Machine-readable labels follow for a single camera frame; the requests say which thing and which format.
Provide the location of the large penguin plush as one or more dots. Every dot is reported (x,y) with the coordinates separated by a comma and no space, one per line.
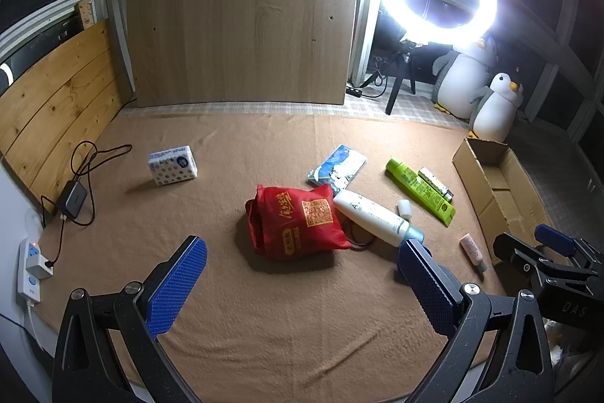
(465,82)

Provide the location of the green tube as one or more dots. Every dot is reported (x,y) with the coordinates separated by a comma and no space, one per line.
(417,188)

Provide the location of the white dotted tissue pack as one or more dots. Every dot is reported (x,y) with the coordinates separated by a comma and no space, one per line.
(172,166)

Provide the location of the small penguin plush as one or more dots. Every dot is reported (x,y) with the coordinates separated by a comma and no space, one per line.
(495,110)

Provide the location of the white lotion bottle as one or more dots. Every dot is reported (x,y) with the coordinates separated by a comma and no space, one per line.
(373,216)

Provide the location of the white power strip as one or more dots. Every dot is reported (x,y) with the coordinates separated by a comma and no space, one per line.
(28,285)

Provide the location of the small white cap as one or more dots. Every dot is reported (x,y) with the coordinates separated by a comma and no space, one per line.
(404,208)

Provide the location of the black power strip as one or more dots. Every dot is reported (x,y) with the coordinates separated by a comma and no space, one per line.
(354,92)

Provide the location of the small wooden plank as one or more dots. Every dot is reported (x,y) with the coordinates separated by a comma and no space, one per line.
(86,13)

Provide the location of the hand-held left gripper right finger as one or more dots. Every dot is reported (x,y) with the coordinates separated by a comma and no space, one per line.
(432,285)

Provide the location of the white plug charger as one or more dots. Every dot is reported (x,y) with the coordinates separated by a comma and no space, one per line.
(38,267)

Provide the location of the blue packet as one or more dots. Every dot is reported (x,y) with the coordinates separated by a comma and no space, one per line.
(337,167)

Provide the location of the plaid sheet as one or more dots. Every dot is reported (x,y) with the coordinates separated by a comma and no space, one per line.
(415,112)

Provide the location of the cardboard box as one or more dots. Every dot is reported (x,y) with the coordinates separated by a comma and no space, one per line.
(519,195)

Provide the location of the light wooden board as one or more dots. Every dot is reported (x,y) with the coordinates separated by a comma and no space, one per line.
(236,20)

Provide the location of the pine plank headboard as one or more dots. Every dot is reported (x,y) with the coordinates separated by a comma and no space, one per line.
(52,101)

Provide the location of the black power adapter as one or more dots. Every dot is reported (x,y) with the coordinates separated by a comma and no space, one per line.
(73,200)

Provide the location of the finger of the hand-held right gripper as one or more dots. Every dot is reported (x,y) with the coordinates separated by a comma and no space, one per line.
(554,238)
(516,251)

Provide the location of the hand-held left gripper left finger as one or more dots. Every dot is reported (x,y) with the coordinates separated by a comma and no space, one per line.
(177,285)

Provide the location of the white patterned lighter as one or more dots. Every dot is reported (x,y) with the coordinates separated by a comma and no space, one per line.
(434,183)

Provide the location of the small pink tube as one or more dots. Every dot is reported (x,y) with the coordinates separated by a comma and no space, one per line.
(472,249)

